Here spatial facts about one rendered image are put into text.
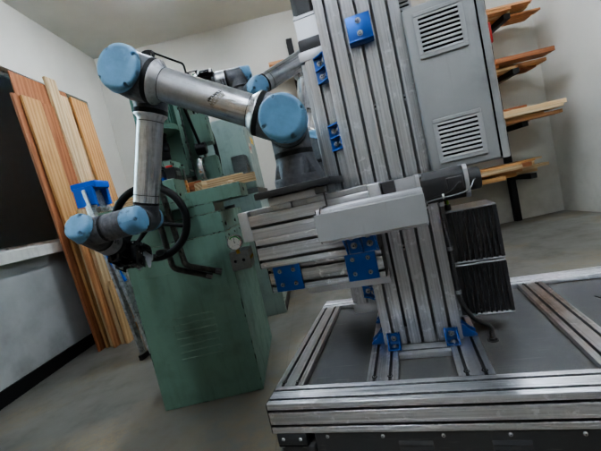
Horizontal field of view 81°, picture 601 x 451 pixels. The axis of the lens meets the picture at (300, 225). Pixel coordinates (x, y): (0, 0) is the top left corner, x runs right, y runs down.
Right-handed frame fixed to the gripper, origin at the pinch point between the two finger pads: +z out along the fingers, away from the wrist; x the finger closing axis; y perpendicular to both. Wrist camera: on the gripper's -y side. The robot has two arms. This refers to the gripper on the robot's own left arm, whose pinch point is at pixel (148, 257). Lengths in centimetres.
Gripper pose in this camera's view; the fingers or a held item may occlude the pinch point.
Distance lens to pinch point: 136.3
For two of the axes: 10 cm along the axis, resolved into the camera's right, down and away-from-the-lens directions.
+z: 1.6, 3.7, 9.1
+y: 2.2, 8.9, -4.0
